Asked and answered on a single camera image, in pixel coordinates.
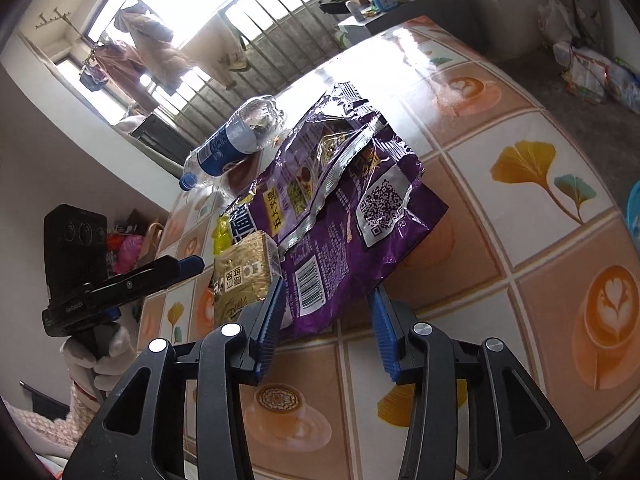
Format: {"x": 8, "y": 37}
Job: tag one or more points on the blue grey hanging garment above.
{"x": 94, "y": 80}

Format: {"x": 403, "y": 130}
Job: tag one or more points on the grey cabinet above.
{"x": 360, "y": 30}

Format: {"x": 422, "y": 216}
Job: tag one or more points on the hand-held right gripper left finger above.
{"x": 270, "y": 320}

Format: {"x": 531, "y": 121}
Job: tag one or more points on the person's left forearm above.
{"x": 50, "y": 430}

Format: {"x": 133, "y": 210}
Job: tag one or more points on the pink plastic bag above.
{"x": 127, "y": 252}

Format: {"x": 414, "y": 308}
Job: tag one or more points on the purple snack packet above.
{"x": 340, "y": 240}

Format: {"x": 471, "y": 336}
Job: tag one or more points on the dark metal frame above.
{"x": 157, "y": 137}

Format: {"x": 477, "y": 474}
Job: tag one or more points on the gold snack packet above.
{"x": 240, "y": 270}

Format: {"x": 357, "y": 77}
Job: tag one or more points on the yellow blue noodle packet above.
{"x": 220, "y": 235}

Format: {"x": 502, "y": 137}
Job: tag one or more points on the tan handbag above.
{"x": 155, "y": 240}

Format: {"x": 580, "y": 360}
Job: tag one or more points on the pile of plastic packets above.
{"x": 595, "y": 72}

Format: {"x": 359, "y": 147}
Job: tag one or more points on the white spray can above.
{"x": 353, "y": 9}

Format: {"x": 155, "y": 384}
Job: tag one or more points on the clear bottle blue label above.
{"x": 225, "y": 145}

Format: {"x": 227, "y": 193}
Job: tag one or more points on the black case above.
{"x": 332, "y": 7}

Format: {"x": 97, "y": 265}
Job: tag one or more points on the white plastic bag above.
{"x": 555, "y": 20}

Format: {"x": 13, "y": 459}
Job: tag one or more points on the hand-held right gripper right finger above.
{"x": 385, "y": 330}

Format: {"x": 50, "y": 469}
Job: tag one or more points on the wall coat hooks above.
{"x": 55, "y": 17}

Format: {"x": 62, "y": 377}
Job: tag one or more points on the beige puffer jacket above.
{"x": 155, "y": 45}

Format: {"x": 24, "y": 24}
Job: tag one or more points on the person's left hand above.
{"x": 115, "y": 355}

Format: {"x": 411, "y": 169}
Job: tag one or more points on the pink hanging garment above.
{"x": 120, "y": 60}

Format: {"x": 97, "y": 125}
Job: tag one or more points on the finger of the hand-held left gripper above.
{"x": 150, "y": 275}

